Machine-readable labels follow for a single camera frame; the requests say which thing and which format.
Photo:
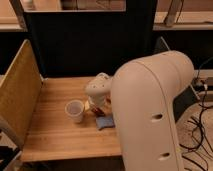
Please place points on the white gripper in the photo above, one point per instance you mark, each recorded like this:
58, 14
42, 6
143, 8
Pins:
95, 102

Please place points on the dark red pepper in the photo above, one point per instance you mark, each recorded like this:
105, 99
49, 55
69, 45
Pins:
98, 112

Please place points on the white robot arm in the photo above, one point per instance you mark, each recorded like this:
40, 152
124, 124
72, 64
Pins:
142, 92

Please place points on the translucent white cup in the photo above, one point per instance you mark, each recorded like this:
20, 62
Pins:
75, 109

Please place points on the blue sponge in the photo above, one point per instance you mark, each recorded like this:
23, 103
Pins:
105, 122

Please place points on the black back panel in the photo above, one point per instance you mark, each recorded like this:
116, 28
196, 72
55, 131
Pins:
85, 43

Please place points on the left wooden side panel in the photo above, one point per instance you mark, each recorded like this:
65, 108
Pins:
19, 91

